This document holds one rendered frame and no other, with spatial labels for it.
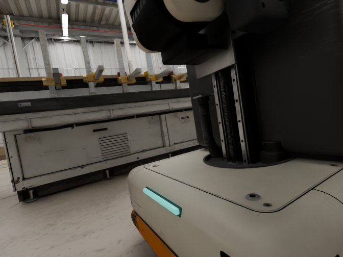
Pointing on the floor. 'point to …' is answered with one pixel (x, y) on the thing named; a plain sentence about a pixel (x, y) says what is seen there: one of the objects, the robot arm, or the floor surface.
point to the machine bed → (90, 139)
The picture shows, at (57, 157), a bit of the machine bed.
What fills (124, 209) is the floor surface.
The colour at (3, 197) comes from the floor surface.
